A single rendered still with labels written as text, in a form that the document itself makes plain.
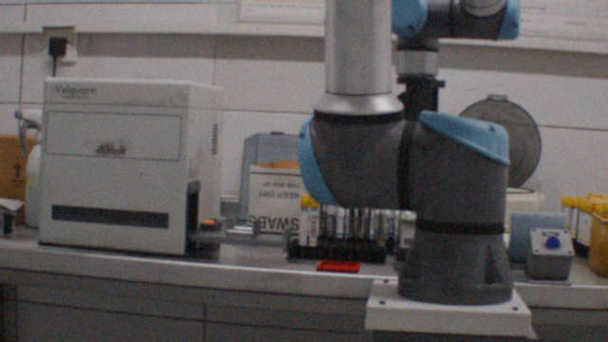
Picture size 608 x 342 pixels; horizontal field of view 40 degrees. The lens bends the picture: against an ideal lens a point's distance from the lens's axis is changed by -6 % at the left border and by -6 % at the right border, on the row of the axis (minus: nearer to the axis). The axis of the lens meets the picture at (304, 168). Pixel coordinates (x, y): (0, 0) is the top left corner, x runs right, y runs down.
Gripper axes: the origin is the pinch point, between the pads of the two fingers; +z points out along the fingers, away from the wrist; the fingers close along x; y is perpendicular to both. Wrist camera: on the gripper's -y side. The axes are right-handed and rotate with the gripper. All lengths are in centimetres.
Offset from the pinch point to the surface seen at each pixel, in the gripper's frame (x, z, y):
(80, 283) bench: -46, 18, -32
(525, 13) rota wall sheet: 58, -39, -17
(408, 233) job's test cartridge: -2.7, 6.3, 4.1
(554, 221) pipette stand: 19.4, 4.0, 19.2
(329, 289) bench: -17.8, 14.8, 1.7
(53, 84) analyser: -49, -17, -38
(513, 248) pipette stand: 15.0, 9.1, 13.7
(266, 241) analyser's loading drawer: -21.7, 8.4, -10.1
